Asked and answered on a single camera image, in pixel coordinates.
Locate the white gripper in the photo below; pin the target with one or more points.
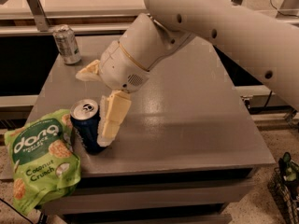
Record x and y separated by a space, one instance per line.
122 68

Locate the blue pepsi can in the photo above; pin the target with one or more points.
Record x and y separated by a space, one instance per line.
85 117

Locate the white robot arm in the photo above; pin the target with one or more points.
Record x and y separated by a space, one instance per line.
267 48

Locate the silver green soda can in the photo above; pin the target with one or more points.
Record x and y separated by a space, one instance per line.
67 44

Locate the green rice chips bag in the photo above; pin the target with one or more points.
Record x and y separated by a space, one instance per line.
44 166

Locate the grey cabinet drawer front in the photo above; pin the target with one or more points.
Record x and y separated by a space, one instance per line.
121 198

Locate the metal rail shelf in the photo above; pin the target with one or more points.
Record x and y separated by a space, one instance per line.
28 27

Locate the metal bracket left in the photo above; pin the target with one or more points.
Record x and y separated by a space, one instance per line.
38 13

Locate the black wire basket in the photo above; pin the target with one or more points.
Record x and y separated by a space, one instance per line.
284 188

